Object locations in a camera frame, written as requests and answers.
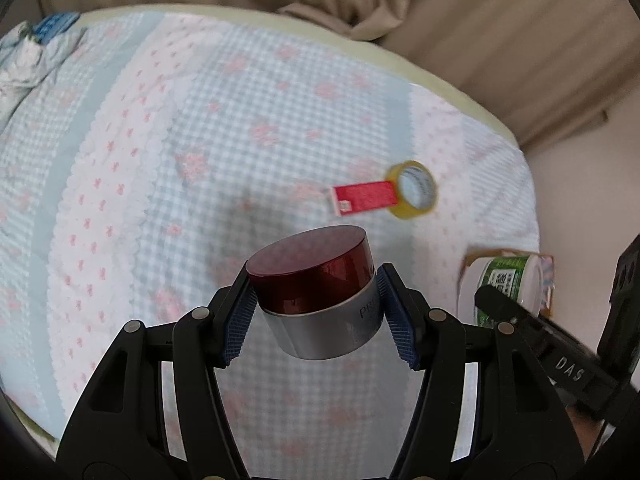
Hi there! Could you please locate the beige curtain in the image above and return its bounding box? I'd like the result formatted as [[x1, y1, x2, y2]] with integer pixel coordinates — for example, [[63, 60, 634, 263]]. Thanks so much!
[[30, 0, 640, 148]]

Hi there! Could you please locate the white crumpled cloth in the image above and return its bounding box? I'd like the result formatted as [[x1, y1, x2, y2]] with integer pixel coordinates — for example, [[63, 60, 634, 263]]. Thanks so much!
[[0, 22, 90, 107]]

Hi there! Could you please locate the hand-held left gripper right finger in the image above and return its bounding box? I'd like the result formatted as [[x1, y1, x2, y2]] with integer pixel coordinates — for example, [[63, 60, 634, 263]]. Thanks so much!
[[375, 262, 587, 480]]

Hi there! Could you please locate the blue packet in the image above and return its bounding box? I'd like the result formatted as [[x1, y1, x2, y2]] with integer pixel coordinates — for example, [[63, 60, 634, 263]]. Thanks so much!
[[33, 12, 82, 45]]

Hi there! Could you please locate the green and white canister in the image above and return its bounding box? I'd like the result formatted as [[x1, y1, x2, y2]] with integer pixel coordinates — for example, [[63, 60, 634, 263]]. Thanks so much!
[[472, 254, 544, 329]]

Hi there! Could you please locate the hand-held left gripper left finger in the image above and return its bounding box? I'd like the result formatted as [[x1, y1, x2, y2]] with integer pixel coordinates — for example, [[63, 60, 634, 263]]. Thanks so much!
[[56, 260, 262, 480]]

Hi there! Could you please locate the yellow tape roll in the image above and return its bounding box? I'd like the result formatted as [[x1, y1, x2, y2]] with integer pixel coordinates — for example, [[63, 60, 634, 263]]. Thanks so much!
[[384, 160, 440, 221]]

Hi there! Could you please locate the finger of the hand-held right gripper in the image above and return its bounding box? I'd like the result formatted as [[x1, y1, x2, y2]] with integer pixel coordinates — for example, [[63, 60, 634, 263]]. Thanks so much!
[[596, 233, 640, 378], [474, 284, 551, 343]]

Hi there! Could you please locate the pink and blue checked blanket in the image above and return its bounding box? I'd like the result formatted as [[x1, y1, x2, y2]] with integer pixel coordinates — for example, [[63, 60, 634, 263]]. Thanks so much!
[[0, 9, 544, 462]]

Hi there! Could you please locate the red-lidded silver jar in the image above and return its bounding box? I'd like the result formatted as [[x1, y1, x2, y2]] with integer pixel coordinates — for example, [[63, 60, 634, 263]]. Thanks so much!
[[245, 226, 386, 361]]

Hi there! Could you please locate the cardboard box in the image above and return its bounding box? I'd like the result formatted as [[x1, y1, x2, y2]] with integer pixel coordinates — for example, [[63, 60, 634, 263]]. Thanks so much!
[[457, 247, 556, 327]]

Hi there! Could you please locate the red flat packet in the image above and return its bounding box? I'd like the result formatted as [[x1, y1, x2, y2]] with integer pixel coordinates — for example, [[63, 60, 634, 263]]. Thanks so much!
[[327, 180, 396, 217]]

